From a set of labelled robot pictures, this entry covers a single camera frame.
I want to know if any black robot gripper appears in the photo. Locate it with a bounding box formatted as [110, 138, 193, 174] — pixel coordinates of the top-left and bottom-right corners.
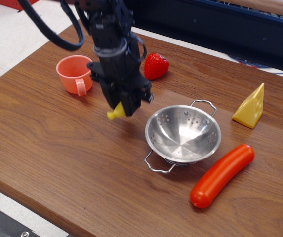
[87, 44, 154, 117]

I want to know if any yellow toy banana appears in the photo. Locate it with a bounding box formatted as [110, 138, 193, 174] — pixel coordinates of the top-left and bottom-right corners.
[107, 101, 126, 120]

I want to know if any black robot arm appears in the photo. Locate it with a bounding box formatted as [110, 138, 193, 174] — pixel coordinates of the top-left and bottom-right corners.
[61, 0, 153, 117]

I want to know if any red toy strawberry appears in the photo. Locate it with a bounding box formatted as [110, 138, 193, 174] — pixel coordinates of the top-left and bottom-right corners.
[144, 53, 169, 80]

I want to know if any pink plastic cup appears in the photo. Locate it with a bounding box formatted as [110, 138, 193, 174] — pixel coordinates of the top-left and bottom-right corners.
[56, 55, 93, 96]

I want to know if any red toy sausage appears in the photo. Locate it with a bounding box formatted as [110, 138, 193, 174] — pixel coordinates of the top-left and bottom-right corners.
[190, 144, 255, 208]

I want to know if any yellow toy cheese wedge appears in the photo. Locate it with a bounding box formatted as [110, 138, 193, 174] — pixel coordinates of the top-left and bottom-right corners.
[232, 83, 265, 129]

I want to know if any red box on floor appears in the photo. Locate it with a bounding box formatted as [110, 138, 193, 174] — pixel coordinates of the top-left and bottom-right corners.
[0, 0, 40, 12]

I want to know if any black base with screw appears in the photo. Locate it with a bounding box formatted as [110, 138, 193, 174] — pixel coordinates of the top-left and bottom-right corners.
[0, 210, 70, 237]

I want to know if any steel colander with handles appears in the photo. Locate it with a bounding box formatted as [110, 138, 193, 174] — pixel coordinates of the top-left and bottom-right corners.
[144, 99, 222, 174]

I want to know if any black braided cable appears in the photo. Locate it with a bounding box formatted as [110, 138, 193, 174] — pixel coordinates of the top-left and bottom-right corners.
[16, 0, 85, 52]

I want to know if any wooden rail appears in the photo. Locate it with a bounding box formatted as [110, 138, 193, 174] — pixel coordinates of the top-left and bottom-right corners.
[225, 0, 283, 16]

